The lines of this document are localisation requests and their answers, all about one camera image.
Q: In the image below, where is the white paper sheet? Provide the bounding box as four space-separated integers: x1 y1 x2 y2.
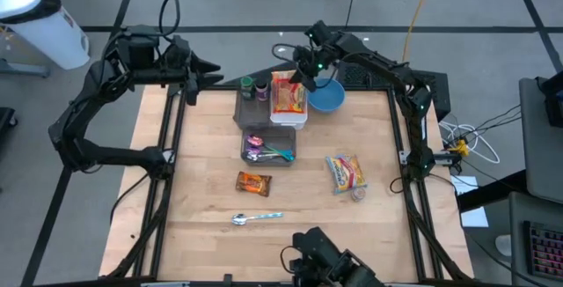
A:
449 173 490 229

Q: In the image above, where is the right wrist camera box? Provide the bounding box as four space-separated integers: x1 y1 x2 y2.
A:
305 19 333 48

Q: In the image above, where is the yellow power cable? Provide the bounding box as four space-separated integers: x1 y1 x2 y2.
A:
400 0 435 63

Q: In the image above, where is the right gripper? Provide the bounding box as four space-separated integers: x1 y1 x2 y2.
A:
289 44 329 94

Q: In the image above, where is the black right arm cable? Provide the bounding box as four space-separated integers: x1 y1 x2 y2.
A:
271 42 301 64

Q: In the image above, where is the grey desk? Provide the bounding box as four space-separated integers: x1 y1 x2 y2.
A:
517 75 563 204

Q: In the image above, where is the white computer mouse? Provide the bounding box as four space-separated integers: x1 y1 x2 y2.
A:
494 233 514 257

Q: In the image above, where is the backlit black keyboard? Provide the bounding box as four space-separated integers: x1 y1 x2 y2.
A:
522 219 563 282

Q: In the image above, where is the yellow ramen packet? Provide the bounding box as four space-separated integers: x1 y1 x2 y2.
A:
270 69 304 82

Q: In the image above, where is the green-lid oregano spice jar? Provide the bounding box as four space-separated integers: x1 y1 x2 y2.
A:
239 75 255 101

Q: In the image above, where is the black articulated device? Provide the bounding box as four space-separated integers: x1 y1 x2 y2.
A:
280 226 375 287

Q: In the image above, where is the silver spoon patterned handle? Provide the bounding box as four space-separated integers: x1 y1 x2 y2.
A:
231 211 285 227

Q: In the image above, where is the orange chicken ramen packet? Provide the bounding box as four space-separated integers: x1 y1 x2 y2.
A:
235 171 274 198
271 75 308 115

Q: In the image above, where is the white blue ramen packet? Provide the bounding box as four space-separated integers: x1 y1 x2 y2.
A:
325 153 369 195

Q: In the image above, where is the grey plastic bin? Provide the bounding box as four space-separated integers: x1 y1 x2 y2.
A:
232 85 272 130

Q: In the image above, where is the grey tray with handle slot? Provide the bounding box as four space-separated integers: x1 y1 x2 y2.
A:
240 126 297 167

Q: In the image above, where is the black floor cable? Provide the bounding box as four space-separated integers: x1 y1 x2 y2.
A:
342 0 360 31

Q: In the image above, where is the white trash can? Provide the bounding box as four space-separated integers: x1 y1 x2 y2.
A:
0 0 91 71

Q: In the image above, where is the white cable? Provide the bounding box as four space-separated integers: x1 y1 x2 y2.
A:
439 120 501 166

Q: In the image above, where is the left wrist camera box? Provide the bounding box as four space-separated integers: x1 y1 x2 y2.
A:
117 35 160 71

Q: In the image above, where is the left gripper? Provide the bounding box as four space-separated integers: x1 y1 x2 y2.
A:
161 35 225 106

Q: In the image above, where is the blue bowl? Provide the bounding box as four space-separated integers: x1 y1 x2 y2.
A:
306 77 347 114

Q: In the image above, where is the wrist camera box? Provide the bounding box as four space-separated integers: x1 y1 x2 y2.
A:
305 19 333 48
117 35 160 71

